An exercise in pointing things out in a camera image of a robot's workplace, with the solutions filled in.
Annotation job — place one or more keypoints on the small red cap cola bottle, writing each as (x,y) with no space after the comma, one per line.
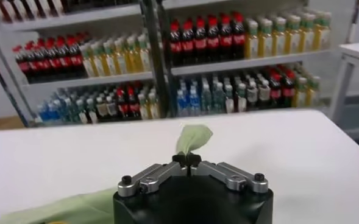
(133,103)
(122,105)
(276,89)
(289,88)

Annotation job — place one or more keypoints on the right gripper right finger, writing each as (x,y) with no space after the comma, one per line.
(228,178)

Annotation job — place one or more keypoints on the small clear green bottle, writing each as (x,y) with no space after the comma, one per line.
(218,97)
(206,99)

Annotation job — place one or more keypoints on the white side table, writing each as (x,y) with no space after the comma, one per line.
(356,51)

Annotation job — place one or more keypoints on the beverage display cabinet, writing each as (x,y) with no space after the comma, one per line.
(154,61)
(258,4)

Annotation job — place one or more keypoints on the small blue drink bottle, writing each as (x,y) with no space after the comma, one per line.
(194,100)
(55,110)
(44,112)
(182,102)

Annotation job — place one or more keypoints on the small dark white label bottle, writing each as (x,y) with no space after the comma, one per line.
(252,95)
(264,93)
(241,98)
(230,100)

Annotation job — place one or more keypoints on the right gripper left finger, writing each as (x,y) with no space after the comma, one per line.
(154,179)

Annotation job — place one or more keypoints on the light green t-shirt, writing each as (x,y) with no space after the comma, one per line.
(194,137)

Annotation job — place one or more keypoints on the white metal shelf board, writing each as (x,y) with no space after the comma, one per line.
(197,2)
(87,80)
(75,16)
(243,62)

